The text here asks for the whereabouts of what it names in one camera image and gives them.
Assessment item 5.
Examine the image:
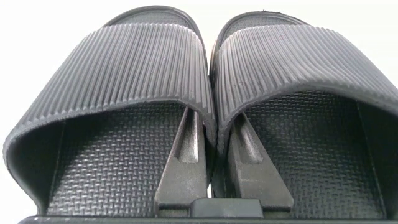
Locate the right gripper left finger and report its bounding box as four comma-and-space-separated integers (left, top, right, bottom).
154, 106, 208, 218

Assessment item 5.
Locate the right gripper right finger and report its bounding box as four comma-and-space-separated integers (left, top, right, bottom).
226, 111, 295, 218

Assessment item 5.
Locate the black ribbed slipper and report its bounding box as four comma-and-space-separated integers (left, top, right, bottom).
209, 10, 398, 220
2, 4, 218, 217

